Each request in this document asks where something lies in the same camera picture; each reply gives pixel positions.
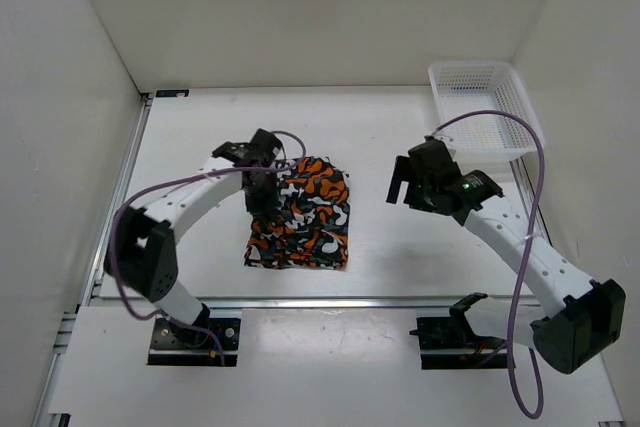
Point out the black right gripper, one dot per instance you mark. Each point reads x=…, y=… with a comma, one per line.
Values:
x=403, y=170

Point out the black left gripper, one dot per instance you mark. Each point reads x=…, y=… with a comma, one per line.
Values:
x=267, y=208

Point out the orange camouflage shorts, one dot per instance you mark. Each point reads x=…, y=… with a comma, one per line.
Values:
x=317, y=197

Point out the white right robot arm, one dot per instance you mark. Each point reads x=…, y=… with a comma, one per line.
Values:
x=577, y=316

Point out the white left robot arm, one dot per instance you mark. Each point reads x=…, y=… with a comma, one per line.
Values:
x=147, y=228

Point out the white plastic mesh basket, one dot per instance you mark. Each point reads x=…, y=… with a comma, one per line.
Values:
x=500, y=133

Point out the dark label sticker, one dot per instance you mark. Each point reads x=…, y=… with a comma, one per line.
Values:
x=172, y=93

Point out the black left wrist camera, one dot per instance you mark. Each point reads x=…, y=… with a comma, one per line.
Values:
x=260, y=151

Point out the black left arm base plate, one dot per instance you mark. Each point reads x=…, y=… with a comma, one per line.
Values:
x=171, y=345

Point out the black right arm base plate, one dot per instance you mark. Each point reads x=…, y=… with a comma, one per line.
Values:
x=449, y=343

